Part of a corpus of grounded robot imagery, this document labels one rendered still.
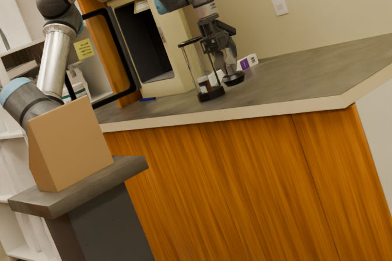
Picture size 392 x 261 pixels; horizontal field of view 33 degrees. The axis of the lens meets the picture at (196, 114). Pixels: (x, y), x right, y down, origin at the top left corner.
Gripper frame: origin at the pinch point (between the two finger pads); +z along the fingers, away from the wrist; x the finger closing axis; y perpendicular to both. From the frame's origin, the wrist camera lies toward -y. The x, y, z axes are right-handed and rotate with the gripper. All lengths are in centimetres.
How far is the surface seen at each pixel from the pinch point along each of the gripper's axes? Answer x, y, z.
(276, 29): -11, -60, -2
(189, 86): -40.1, -26.8, 7.1
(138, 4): -53, -30, -32
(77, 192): -9, 78, 9
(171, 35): -40, -27, -16
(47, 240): -200, -48, 82
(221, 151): -6.2, 13.6, 24.6
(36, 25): -169, -79, -41
